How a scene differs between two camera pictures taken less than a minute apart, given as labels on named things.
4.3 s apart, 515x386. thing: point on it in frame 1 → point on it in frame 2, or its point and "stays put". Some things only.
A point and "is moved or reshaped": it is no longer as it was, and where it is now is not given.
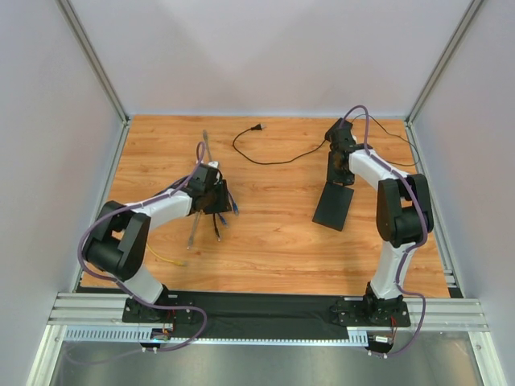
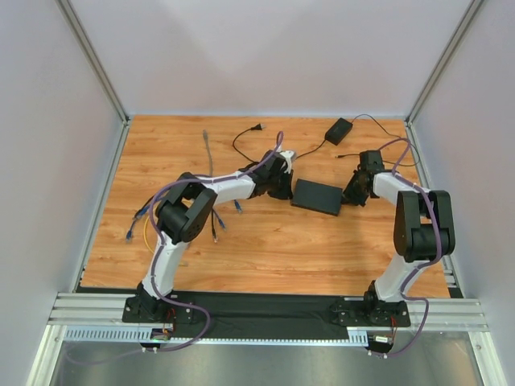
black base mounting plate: (266, 314) stays put
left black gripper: (221, 197) → (282, 186)
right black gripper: (340, 179) → (355, 190)
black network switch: (333, 206) is moved or reshaped
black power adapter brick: (336, 131) stays put
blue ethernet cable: (224, 220) is moved or reshaped
